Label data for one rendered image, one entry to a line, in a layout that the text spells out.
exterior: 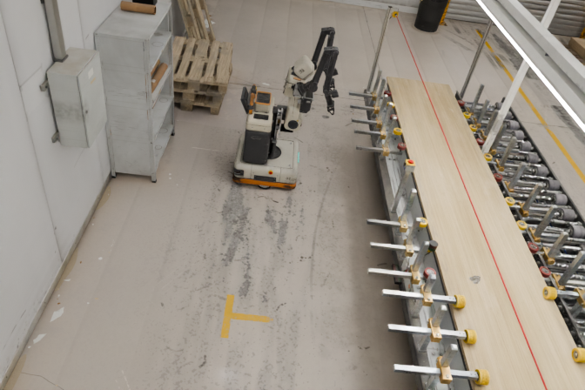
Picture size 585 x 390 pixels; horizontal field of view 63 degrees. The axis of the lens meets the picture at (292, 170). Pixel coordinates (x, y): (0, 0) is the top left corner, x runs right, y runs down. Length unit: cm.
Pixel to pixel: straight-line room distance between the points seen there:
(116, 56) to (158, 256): 175
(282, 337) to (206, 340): 58
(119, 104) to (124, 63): 43
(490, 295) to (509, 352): 41
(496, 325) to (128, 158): 354
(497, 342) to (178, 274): 249
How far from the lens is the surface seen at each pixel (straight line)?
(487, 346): 324
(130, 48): 436
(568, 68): 273
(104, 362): 387
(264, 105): 471
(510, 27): 334
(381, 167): 453
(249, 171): 492
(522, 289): 368
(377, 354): 404
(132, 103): 461
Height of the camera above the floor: 330
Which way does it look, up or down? 38 degrees down
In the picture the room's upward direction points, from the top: 10 degrees clockwise
